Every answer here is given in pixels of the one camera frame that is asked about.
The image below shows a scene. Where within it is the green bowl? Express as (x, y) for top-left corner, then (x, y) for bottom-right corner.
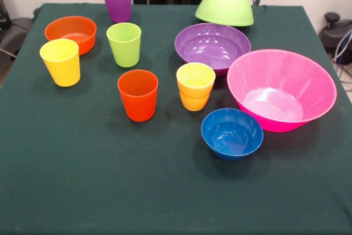
(194, 0), (254, 28)

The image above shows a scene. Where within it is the purple bowl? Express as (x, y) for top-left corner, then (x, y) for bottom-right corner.
(174, 23), (252, 76)

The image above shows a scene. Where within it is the pink bowl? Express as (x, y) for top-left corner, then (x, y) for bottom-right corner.
(227, 49), (338, 133)

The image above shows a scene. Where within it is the yellow ribbed cup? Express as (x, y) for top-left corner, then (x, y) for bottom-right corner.
(176, 62), (216, 111)

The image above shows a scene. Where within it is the purple cup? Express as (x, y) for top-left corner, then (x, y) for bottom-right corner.
(102, 0), (133, 23)

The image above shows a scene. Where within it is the green cup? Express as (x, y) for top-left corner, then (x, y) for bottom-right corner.
(106, 22), (142, 68)

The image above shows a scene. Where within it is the blue bowl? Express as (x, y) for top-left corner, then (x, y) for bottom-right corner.
(200, 108), (265, 161)

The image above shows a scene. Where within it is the orange cup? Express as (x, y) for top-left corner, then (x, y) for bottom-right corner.
(117, 69), (159, 122)

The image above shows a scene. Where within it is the orange bowl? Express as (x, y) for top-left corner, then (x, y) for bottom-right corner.
(44, 15), (97, 56)

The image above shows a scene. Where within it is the tall yellow cup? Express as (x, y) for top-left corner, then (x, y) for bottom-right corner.
(39, 39), (81, 88)

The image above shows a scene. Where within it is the dark green tablecloth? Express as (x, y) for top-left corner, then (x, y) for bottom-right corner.
(0, 3), (352, 235)

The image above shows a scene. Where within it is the bundle of cables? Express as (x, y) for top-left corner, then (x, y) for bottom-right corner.
(331, 30), (352, 91)

